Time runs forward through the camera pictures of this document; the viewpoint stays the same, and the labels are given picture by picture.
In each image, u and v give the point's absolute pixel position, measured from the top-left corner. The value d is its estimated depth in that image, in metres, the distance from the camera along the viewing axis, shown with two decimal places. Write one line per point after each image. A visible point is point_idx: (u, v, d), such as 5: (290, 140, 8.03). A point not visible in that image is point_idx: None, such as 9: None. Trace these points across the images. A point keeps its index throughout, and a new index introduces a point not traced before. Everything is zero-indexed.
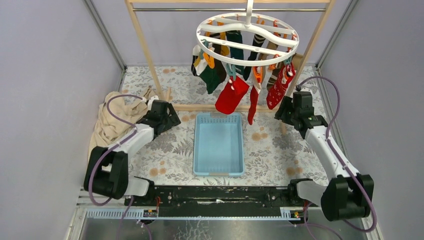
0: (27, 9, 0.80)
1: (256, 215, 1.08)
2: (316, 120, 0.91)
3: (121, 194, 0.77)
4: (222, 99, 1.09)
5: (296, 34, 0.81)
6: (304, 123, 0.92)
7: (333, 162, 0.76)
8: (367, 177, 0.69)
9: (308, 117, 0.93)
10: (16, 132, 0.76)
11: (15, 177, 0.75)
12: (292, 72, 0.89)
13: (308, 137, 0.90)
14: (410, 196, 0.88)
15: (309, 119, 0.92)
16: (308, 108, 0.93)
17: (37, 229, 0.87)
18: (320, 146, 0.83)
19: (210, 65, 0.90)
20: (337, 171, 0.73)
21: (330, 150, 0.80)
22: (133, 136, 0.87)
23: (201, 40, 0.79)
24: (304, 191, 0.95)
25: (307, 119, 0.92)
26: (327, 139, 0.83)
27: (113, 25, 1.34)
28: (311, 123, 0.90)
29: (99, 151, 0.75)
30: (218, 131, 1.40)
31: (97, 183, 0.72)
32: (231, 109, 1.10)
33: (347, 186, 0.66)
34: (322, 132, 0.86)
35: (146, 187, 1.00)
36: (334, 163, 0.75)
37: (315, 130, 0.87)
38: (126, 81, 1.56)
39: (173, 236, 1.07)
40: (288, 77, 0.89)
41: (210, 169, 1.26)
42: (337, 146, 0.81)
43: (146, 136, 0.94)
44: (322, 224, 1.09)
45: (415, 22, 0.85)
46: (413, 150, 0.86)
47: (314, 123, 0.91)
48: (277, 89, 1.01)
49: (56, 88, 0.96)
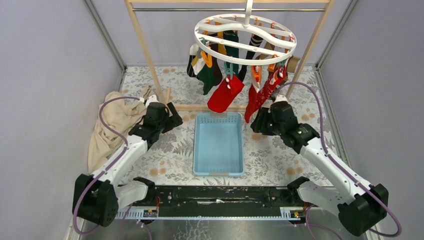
0: (27, 9, 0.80)
1: (256, 215, 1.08)
2: (307, 132, 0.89)
3: (110, 222, 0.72)
4: (215, 97, 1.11)
5: (294, 35, 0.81)
6: (295, 139, 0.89)
7: (344, 181, 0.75)
8: (381, 188, 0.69)
9: (297, 130, 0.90)
10: (16, 132, 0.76)
11: (16, 177, 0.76)
12: (282, 73, 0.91)
13: (304, 153, 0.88)
14: (410, 196, 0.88)
15: (298, 133, 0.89)
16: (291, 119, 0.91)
17: (37, 228, 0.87)
18: (324, 163, 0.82)
19: (208, 64, 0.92)
20: (351, 191, 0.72)
21: (335, 167, 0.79)
22: (123, 155, 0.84)
23: (199, 39, 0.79)
24: (310, 195, 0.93)
25: (296, 133, 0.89)
26: (327, 154, 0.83)
27: (113, 25, 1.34)
28: (302, 137, 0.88)
29: (85, 179, 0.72)
30: (218, 131, 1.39)
31: (84, 212, 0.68)
32: (224, 108, 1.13)
33: (367, 205, 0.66)
34: (319, 146, 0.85)
35: (144, 190, 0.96)
36: (345, 180, 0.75)
37: (310, 146, 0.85)
38: (126, 81, 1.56)
39: (173, 236, 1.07)
40: (278, 77, 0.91)
41: (210, 169, 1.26)
42: (338, 159, 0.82)
43: (138, 151, 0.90)
44: (323, 225, 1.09)
45: (415, 22, 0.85)
46: (414, 150, 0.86)
47: (305, 136, 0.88)
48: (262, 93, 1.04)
49: (56, 88, 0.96)
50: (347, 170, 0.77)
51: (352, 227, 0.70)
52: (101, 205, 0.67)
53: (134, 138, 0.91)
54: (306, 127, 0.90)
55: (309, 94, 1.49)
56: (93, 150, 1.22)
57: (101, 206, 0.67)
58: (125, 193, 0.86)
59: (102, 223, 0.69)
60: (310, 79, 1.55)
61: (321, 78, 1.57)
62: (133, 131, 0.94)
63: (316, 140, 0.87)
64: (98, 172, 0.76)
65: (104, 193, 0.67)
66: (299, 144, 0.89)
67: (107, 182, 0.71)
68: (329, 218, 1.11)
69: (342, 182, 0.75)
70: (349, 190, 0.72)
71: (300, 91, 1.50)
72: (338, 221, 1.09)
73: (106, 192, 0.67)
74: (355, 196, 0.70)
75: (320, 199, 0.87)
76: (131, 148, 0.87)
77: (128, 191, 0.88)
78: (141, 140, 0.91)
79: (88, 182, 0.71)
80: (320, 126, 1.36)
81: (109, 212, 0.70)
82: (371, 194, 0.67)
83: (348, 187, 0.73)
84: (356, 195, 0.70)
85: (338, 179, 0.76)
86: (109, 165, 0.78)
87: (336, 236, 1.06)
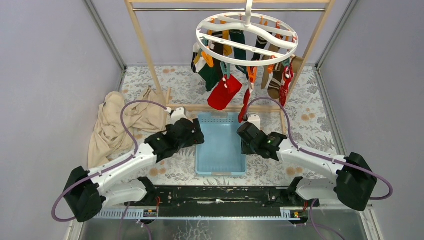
0: (27, 9, 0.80)
1: (256, 215, 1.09)
2: (275, 139, 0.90)
3: (86, 219, 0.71)
4: (213, 95, 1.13)
5: (297, 36, 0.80)
6: (271, 151, 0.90)
7: (322, 164, 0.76)
8: (354, 156, 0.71)
9: (267, 140, 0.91)
10: (16, 132, 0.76)
11: (16, 177, 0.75)
12: (289, 74, 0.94)
13: (282, 158, 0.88)
14: (411, 196, 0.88)
15: (268, 142, 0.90)
16: (259, 134, 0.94)
17: (37, 229, 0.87)
18: (300, 157, 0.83)
19: (210, 64, 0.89)
20: (332, 170, 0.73)
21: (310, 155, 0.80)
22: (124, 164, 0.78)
23: (200, 38, 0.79)
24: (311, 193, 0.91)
25: (266, 143, 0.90)
26: (299, 149, 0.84)
27: (113, 25, 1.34)
28: (273, 143, 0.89)
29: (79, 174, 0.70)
30: (218, 130, 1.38)
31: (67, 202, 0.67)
32: (224, 106, 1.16)
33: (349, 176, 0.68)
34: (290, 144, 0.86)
35: (142, 195, 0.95)
36: (323, 163, 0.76)
37: (282, 149, 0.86)
38: (126, 81, 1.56)
39: (173, 236, 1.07)
40: (286, 79, 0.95)
41: (211, 168, 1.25)
42: (309, 147, 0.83)
43: (144, 163, 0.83)
44: (328, 226, 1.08)
45: (415, 22, 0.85)
46: (414, 150, 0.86)
47: (276, 143, 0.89)
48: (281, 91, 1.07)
49: (56, 88, 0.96)
50: (319, 153, 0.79)
51: (355, 203, 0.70)
52: (81, 206, 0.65)
53: (147, 148, 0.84)
54: (274, 135, 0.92)
55: (309, 94, 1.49)
56: (93, 150, 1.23)
57: (80, 207, 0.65)
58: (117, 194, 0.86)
59: (77, 218, 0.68)
60: (310, 79, 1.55)
61: (321, 78, 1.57)
62: (150, 140, 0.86)
63: (286, 141, 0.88)
64: (94, 171, 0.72)
65: (85, 197, 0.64)
66: (275, 154, 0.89)
67: (94, 186, 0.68)
68: (329, 218, 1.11)
69: (321, 166, 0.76)
70: (330, 170, 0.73)
71: (300, 91, 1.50)
72: (337, 221, 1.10)
73: (88, 197, 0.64)
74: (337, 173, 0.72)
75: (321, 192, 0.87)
76: (137, 159, 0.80)
77: (123, 192, 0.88)
78: (151, 153, 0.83)
79: (80, 178, 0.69)
80: (320, 126, 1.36)
81: (88, 212, 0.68)
82: (348, 165, 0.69)
83: (328, 168, 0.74)
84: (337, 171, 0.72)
85: (317, 165, 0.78)
86: (107, 167, 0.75)
87: (337, 235, 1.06)
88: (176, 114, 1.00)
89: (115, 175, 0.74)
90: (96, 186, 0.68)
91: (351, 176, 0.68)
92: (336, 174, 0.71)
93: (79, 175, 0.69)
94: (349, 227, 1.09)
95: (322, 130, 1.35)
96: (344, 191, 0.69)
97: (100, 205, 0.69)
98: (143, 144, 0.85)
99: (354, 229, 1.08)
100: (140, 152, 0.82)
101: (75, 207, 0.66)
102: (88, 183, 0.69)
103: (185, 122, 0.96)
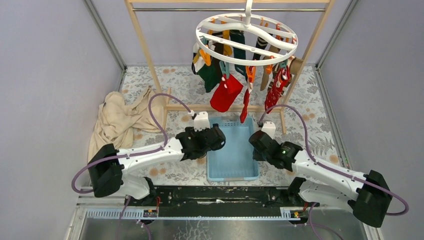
0: (28, 11, 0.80)
1: (256, 215, 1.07)
2: (290, 149, 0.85)
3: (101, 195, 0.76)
4: (215, 98, 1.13)
5: (296, 38, 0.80)
6: (284, 161, 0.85)
7: (341, 180, 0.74)
8: (374, 174, 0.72)
9: (282, 150, 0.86)
10: (16, 133, 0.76)
11: (16, 177, 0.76)
12: (286, 75, 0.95)
13: (294, 169, 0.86)
14: (410, 196, 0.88)
15: (283, 153, 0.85)
16: (272, 143, 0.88)
17: (37, 229, 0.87)
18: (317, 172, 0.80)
19: (207, 63, 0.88)
20: (352, 187, 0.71)
21: (330, 171, 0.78)
22: (153, 153, 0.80)
23: (199, 37, 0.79)
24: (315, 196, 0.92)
25: (281, 153, 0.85)
26: (316, 162, 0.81)
27: (113, 25, 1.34)
28: (289, 155, 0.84)
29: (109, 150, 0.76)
30: (230, 135, 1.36)
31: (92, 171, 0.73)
32: (226, 107, 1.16)
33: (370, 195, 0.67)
34: (307, 157, 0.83)
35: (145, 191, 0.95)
36: (342, 180, 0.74)
37: (298, 161, 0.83)
38: (126, 81, 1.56)
39: (173, 236, 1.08)
40: (282, 80, 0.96)
41: (224, 174, 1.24)
42: (327, 162, 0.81)
43: (171, 157, 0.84)
44: (327, 226, 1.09)
45: (415, 22, 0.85)
46: (414, 150, 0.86)
47: (291, 154, 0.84)
48: (273, 93, 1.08)
49: (56, 89, 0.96)
50: (338, 169, 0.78)
51: (370, 220, 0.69)
52: (102, 182, 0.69)
53: (176, 144, 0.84)
54: (289, 144, 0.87)
55: (309, 94, 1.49)
56: (93, 150, 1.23)
57: (100, 183, 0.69)
58: (129, 184, 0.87)
59: (94, 193, 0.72)
60: (310, 79, 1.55)
61: (321, 78, 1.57)
62: (181, 136, 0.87)
63: (301, 152, 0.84)
64: (123, 152, 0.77)
65: (109, 175, 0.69)
66: (289, 164, 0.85)
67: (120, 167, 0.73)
68: (329, 218, 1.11)
69: (340, 182, 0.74)
70: (350, 187, 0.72)
71: (300, 91, 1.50)
72: (337, 222, 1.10)
73: (112, 176, 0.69)
74: (357, 191, 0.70)
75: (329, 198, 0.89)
76: (165, 151, 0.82)
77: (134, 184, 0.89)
78: (179, 151, 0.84)
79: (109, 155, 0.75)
80: (320, 126, 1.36)
81: (105, 189, 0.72)
82: (369, 183, 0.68)
83: (347, 185, 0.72)
84: (357, 189, 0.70)
85: (335, 181, 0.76)
86: (135, 152, 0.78)
87: (337, 235, 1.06)
88: (200, 118, 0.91)
89: (141, 160, 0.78)
90: (120, 167, 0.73)
91: (371, 195, 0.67)
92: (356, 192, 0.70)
93: (109, 152, 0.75)
94: (349, 227, 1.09)
95: (322, 130, 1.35)
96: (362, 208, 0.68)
97: (118, 187, 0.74)
98: (174, 139, 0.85)
99: (354, 229, 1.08)
100: (169, 146, 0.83)
101: (96, 180, 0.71)
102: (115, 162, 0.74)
103: (219, 130, 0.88)
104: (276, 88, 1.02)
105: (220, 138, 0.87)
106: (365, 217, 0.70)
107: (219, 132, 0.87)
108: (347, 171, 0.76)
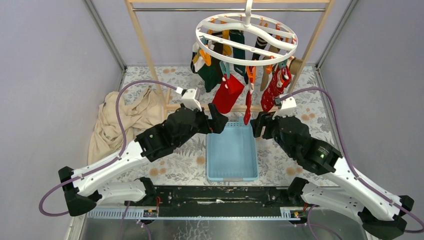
0: (27, 10, 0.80)
1: (256, 215, 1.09)
2: (328, 155, 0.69)
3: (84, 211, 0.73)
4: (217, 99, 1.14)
5: (296, 38, 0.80)
6: (320, 165, 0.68)
7: (379, 203, 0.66)
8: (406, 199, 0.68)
9: (319, 153, 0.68)
10: (16, 132, 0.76)
11: (16, 177, 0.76)
12: (288, 75, 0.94)
13: (328, 177, 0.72)
14: (412, 196, 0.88)
15: (320, 157, 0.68)
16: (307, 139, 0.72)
17: (37, 229, 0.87)
18: (354, 188, 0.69)
19: (207, 63, 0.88)
20: (389, 213, 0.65)
21: (369, 190, 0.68)
22: (106, 167, 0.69)
23: (199, 37, 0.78)
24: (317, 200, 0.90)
25: (318, 157, 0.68)
26: (357, 177, 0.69)
27: (113, 25, 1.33)
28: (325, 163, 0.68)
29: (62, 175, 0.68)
30: (230, 135, 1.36)
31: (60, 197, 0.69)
32: (228, 109, 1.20)
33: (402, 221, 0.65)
34: (347, 169, 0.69)
35: (140, 195, 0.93)
36: (380, 202, 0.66)
37: (338, 172, 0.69)
38: (126, 81, 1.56)
39: (173, 236, 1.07)
40: (284, 80, 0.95)
41: (224, 174, 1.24)
42: (363, 176, 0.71)
43: (134, 164, 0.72)
44: (327, 226, 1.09)
45: (415, 22, 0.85)
46: (415, 150, 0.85)
47: (327, 159, 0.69)
48: (272, 93, 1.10)
49: (55, 88, 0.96)
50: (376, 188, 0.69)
51: (381, 236, 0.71)
52: (68, 206, 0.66)
53: (135, 148, 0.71)
54: (325, 145, 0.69)
55: (309, 94, 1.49)
56: (93, 150, 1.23)
57: (67, 207, 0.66)
58: (116, 192, 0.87)
59: (71, 214, 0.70)
60: (311, 79, 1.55)
61: (321, 78, 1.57)
62: (141, 137, 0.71)
63: (341, 161, 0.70)
64: (77, 173, 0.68)
65: (68, 200, 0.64)
66: (324, 169, 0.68)
67: (75, 191, 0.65)
68: (329, 218, 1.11)
69: (377, 205, 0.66)
70: (387, 213, 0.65)
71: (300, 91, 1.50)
72: (337, 222, 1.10)
73: (69, 201, 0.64)
74: (394, 218, 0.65)
75: (335, 205, 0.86)
76: (123, 160, 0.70)
77: (122, 192, 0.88)
78: (138, 155, 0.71)
79: (63, 180, 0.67)
80: (320, 126, 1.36)
81: (79, 209, 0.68)
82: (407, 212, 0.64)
83: (385, 210, 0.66)
84: (393, 216, 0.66)
85: (371, 202, 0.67)
86: (90, 170, 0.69)
87: (337, 236, 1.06)
88: (184, 96, 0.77)
89: (97, 177, 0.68)
90: (77, 191, 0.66)
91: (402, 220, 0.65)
92: (392, 218, 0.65)
93: (63, 177, 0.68)
94: (349, 227, 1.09)
95: (322, 130, 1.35)
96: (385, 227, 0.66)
97: (91, 204, 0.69)
98: (133, 143, 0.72)
99: (354, 229, 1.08)
100: (127, 152, 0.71)
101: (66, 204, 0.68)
102: (71, 186, 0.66)
103: (181, 114, 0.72)
104: (277, 88, 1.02)
105: (181, 123, 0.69)
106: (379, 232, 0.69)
107: (181, 116, 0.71)
108: (384, 193, 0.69)
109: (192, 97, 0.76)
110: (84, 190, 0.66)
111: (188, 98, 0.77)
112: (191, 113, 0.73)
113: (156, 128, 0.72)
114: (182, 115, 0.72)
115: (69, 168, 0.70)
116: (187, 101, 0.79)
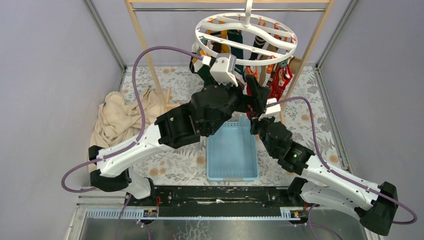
0: (27, 11, 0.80)
1: (256, 215, 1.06)
2: (301, 155, 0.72)
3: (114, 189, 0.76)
4: None
5: (296, 37, 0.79)
6: (295, 165, 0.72)
7: (355, 191, 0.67)
8: (388, 186, 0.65)
9: (293, 153, 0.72)
10: (17, 131, 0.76)
11: (16, 177, 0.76)
12: (288, 73, 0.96)
13: (306, 175, 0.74)
14: (410, 196, 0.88)
15: (293, 157, 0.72)
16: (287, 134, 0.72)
17: (36, 230, 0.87)
18: (329, 180, 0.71)
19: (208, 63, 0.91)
20: (366, 200, 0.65)
21: (342, 180, 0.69)
22: (126, 150, 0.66)
23: (199, 37, 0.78)
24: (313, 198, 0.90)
25: (291, 158, 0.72)
26: (329, 170, 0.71)
27: (113, 25, 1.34)
28: (300, 162, 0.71)
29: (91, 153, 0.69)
30: (231, 135, 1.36)
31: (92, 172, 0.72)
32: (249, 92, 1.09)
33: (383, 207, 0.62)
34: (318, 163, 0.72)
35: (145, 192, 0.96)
36: (356, 190, 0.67)
37: (311, 167, 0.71)
38: (126, 81, 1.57)
39: (173, 236, 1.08)
40: (285, 79, 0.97)
41: (225, 174, 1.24)
42: (337, 168, 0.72)
43: (153, 150, 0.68)
44: (326, 226, 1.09)
45: (415, 22, 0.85)
46: (414, 150, 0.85)
47: (302, 159, 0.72)
48: (275, 91, 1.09)
49: (55, 88, 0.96)
50: (351, 177, 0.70)
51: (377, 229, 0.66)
52: (97, 185, 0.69)
53: (155, 133, 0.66)
54: (299, 147, 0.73)
55: (309, 94, 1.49)
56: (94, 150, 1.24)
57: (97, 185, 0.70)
58: (136, 183, 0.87)
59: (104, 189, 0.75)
60: (310, 79, 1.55)
61: (321, 78, 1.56)
62: (161, 120, 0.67)
63: (314, 158, 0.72)
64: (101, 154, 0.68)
65: (95, 180, 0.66)
66: (298, 168, 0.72)
67: (97, 172, 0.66)
68: (329, 218, 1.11)
69: (353, 193, 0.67)
70: (365, 199, 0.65)
71: (300, 91, 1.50)
72: (337, 222, 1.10)
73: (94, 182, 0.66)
74: (372, 203, 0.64)
75: (334, 203, 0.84)
76: (140, 146, 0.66)
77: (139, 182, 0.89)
78: (157, 142, 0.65)
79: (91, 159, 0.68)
80: (320, 126, 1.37)
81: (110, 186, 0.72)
82: (384, 197, 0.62)
83: (362, 196, 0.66)
84: (372, 201, 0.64)
85: (348, 190, 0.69)
86: (111, 152, 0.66)
87: (337, 236, 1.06)
88: (213, 68, 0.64)
89: (117, 161, 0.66)
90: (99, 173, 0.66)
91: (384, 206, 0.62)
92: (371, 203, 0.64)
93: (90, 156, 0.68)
94: (348, 227, 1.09)
95: (322, 130, 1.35)
96: (373, 218, 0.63)
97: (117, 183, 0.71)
98: (153, 126, 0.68)
99: (354, 229, 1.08)
100: (145, 138, 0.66)
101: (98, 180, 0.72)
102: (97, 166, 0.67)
103: (206, 96, 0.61)
104: (279, 87, 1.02)
105: (208, 107, 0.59)
106: (372, 224, 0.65)
107: (208, 98, 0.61)
108: (360, 181, 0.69)
109: (224, 68, 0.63)
110: (105, 172, 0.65)
111: (219, 70, 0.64)
112: (223, 94, 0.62)
113: (179, 110, 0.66)
114: (208, 95, 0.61)
115: (97, 147, 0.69)
116: (217, 75, 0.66)
